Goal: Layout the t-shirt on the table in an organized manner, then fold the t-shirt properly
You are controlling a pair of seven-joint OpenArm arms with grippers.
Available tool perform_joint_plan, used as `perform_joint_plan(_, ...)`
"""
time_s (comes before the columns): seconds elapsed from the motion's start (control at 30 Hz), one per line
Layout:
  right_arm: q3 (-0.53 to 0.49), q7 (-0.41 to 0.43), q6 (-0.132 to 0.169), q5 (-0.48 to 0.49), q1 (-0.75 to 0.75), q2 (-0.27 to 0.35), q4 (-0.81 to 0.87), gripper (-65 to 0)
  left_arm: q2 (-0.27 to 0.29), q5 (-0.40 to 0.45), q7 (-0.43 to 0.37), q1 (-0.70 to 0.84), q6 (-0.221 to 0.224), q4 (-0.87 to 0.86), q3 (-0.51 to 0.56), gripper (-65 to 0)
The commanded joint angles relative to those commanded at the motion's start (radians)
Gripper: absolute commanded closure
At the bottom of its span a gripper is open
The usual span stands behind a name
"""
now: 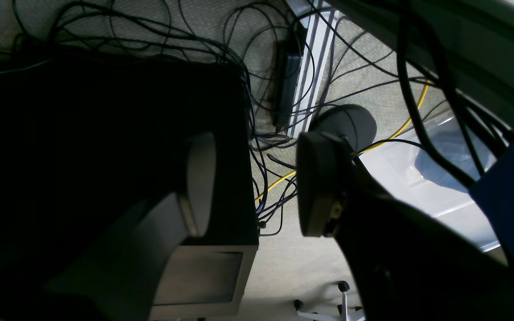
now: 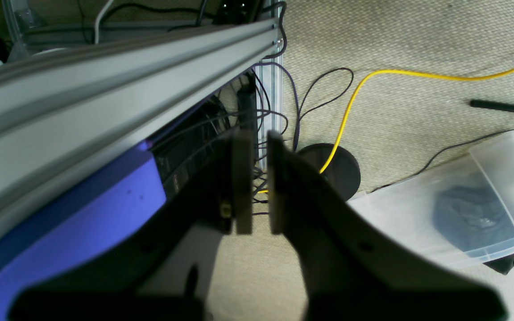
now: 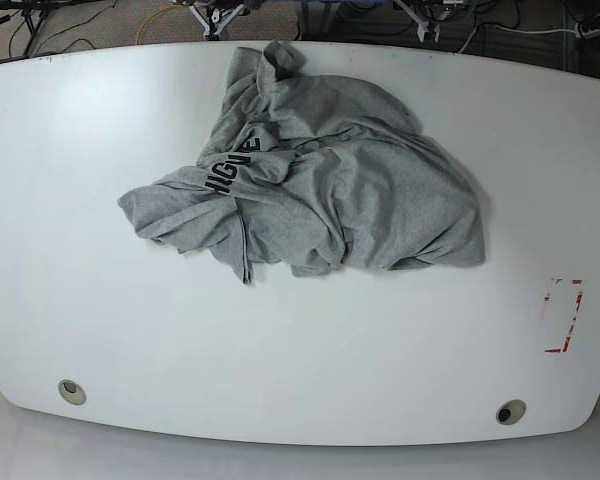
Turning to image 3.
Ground yellow cable on floor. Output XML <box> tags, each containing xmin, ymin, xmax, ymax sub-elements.
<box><xmin>135</xmin><ymin>4</ymin><xmax>181</xmax><ymax>46</ymax></box>

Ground grey t-shirt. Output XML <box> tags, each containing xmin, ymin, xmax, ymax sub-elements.
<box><xmin>118</xmin><ymin>42</ymin><xmax>486</xmax><ymax>284</ymax></box>

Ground table cable grommet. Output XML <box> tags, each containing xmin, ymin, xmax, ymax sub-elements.
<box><xmin>58</xmin><ymin>380</ymin><xmax>86</xmax><ymax>406</ymax></box>
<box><xmin>496</xmin><ymin>399</ymin><xmax>526</xmax><ymax>426</ymax></box>

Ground left table cable grommet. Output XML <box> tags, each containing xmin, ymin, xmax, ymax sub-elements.
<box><xmin>58</xmin><ymin>380</ymin><xmax>86</xmax><ymax>406</ymax></box>

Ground right table cable grommet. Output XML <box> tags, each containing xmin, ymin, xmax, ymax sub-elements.
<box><xmin>496</xmin><ymin>399</ymin><xmax>526</xmax><ymax>426</ymax></box>

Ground white power strip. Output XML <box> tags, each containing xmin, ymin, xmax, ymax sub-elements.
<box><xmin>575</xmin><ymin>13</ymin><xmax>600</xmax><ymax>40</ymax></box>

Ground red tape rectangle marking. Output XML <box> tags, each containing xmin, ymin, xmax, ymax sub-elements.
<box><xmin>539</xmin><ymin>278</ymin><xmax>585</xmax><ymax>354</ymax></box>

